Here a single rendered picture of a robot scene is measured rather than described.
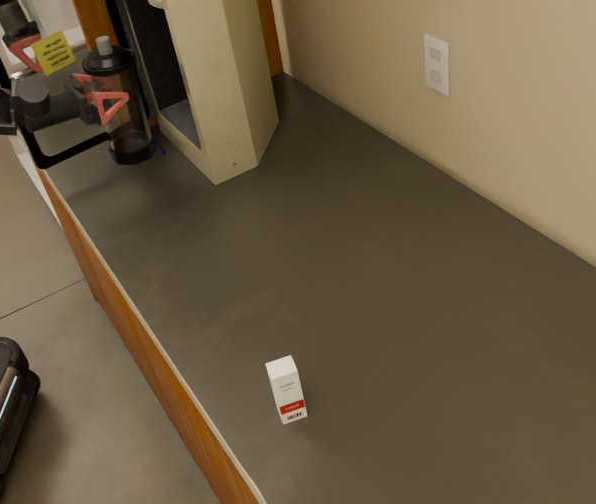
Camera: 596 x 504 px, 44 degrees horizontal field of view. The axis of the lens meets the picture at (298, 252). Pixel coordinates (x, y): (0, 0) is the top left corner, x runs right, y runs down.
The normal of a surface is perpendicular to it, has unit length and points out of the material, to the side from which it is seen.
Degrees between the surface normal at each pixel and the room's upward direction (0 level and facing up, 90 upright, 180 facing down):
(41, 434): 0
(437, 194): 0
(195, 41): 90
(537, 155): 90
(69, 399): 0
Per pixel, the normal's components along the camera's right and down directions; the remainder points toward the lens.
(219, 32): 0.51, 0.49
